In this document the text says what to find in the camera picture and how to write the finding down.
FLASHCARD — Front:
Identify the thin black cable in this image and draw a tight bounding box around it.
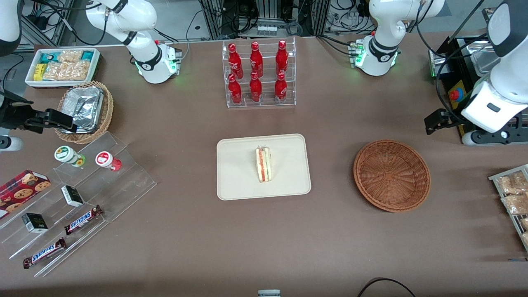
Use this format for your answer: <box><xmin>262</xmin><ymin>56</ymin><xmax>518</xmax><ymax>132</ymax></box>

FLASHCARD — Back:
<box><xmin>181</xmin><ymin>10</ymin><xmax>205</xmax><ymax>60</ymax></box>

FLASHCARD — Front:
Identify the triangular sandwich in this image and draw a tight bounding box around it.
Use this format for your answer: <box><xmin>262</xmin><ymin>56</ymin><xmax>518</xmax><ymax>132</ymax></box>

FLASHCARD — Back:
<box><xmin>255</xmin><ymin>145</ymin><xmax>273</xmax><ymax>183</ymax></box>

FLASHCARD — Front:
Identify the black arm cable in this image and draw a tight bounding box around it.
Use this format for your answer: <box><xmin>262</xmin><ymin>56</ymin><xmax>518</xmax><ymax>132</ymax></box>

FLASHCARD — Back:
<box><xmin>415</xmin><ymin>0</ymin><xmax>502</xmax><ymax>124</ymax></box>

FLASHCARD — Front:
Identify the light wicker basket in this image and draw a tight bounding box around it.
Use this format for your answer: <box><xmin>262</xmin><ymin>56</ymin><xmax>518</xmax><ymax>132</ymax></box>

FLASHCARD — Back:
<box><xmin>55</xmin><ymin>80</ymin><xmax>114</xmax><ymax>144</ymax></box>

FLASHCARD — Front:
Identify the Snickers chocolate bar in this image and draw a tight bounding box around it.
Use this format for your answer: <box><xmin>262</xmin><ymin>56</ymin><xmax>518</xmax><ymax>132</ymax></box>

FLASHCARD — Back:
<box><xmin>64</xmin><ymin>205</ymin><xmax>104</xmax><ymax>236</ymax></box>
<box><xmin>23</xmin><ymin>238</ymin><xmax>66</xmax><ymax>269</ymax></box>

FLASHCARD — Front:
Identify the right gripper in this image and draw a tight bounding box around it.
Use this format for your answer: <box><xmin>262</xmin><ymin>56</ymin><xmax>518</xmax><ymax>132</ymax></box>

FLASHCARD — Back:
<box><xmin>0</xmin><ymin>108</ymin><xmax>78</xmax><ymax>152</ymax></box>

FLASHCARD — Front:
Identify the clear bag of crackers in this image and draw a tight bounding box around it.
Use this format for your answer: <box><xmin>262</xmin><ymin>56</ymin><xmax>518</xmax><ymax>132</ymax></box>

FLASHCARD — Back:
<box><xmin>58</xmin><ymin>50</ymin><xmax>83</xmax><ymax>63</ymax></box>
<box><xmin>43</xmin><ymin>61</ymin><xmax>90</xmax><ymax>81</ymax></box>

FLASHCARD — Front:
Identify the white snack tray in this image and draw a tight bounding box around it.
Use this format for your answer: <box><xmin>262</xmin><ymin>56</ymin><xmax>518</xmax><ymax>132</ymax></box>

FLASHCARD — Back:
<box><xmin>25</xmin><ymin>47</ymin><xmax>101</xmax><ymax>89</ymax></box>

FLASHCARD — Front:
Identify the brown wicker basket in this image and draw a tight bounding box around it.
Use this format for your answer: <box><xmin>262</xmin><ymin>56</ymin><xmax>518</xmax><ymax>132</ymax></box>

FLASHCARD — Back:
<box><xmin>353</xmin><ymin>139</ymin><xmax>431</xmax><ymax>213</ymax></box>

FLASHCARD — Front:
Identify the red cola bottle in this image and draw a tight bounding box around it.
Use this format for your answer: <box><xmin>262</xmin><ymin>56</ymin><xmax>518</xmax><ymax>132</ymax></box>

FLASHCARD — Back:
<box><xmin>275</xmin><ymin>40</ymin><xmax>289</xmax><ymax>77</ymax></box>
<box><xmin>228</xmin><ymin>73</ymin><xmax>243</xmax><ymax>105</ymax></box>
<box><xmin>228</xmin><ymin>42</ymin><xmax>244</xmax><ymax>80</ymax></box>
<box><xmin>249</xmin><ymin>72</ymin><xmax>263</xmax><ymax>103</ymax></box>
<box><xmin>250</xmin><ymin>41</ymin><xmax>264</xmax><ymax>78</ymax></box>
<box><xmin>274</xmin><ymin>72</ymin><xmax>288</xmax><ymax>104</ymax></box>

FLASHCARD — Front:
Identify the tray of packaged snacks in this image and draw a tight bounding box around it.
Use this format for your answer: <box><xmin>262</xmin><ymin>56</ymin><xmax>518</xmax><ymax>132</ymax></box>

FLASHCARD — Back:
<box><xmin>489</xmin><ymin>164</ymin><xmax>528</xmax><ymax>252</ymax></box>

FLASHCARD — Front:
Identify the red chocolate cookie box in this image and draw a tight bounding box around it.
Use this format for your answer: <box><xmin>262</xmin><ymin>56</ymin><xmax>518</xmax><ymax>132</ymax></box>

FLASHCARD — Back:
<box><xmin>0</xmin><ymin>170</ymin><xmax>51</xmax><ymax>219</ymax></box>

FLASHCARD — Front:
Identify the small black carton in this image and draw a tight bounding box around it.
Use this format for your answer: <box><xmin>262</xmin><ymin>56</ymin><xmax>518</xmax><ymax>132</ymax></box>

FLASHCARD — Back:
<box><xmin>21</xmin><ymin>213</ymin><xmax>49</xmax><ymax>234</ymax></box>
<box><xmin>61</xmin><ymin>185</ymin><xmax>85</xmax><ymax>207</ymax></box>

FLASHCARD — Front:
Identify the beige plastic tray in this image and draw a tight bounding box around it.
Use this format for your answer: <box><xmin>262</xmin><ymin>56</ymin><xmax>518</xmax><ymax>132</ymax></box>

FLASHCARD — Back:
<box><xmin>217</xmin><ymin>133</ymin><xmax>311</xmax><ymax>201</ymax></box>

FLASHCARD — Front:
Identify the black appliance box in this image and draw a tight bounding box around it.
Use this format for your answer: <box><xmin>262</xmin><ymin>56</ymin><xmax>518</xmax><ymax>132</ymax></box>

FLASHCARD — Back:
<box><xmin>429</xmin><ymin>35</ymin><xmax>528</xmax><ymax>145</ymax></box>

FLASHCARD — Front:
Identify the black looped cable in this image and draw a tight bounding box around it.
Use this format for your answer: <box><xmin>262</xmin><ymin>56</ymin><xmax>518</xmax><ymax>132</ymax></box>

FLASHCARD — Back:
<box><xmin>357</xmin><ymin>278</ymin><xmax>417</xmax><ymax>297</ymax></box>

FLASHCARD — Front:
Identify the clear acrylic bottle rack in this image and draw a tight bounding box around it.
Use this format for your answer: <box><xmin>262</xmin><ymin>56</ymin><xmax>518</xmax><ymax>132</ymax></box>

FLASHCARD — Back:
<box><xmin>222</xmin><ymin>36</ymin><xmax>297</xmax><ymax>108</ymax></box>

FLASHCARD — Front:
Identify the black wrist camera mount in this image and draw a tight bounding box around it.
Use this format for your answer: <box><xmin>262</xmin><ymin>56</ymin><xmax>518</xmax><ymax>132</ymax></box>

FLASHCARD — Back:
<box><xmin>0</xmin><ymin>92</ymin><xmax>34</xmax><ymax>121</ymax></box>

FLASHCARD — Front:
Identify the green lid yogurt cup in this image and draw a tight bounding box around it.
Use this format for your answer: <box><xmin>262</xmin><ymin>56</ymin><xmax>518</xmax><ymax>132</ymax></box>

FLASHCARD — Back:
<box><xmin>54</xmin><ymin>146</ymin><xmax>86</xmax><ymax>167</ymax></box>

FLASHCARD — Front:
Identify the red lid yogurt cup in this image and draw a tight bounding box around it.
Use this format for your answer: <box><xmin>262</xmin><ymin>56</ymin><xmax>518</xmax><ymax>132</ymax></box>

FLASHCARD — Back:
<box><xmin>95</xmin><ymin>151</ymin><xmax>122</xmax><ymax>172</ymax></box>

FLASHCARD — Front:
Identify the clear acrylic stepped stand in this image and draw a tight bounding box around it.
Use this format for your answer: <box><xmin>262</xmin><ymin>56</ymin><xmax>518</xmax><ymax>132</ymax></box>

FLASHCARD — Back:
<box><xmin>0</xmin><ymin>131</ymin><xmax>157</xmax><ymax>278</ymax></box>

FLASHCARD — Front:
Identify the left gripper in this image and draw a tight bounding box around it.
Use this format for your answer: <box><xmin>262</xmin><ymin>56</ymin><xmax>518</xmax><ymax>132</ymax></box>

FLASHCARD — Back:
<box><xmin>424</xmin><ymin>109</ymin><xmax>528</xmax><ymax>146</ymax></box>

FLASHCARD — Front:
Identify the stainless steel pan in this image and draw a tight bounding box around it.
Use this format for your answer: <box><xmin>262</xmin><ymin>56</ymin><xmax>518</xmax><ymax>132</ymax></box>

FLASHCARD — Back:
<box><xmin>469</xmin><ymin>39</ymin><xmax>503</xmax><ymax>78</ymax></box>

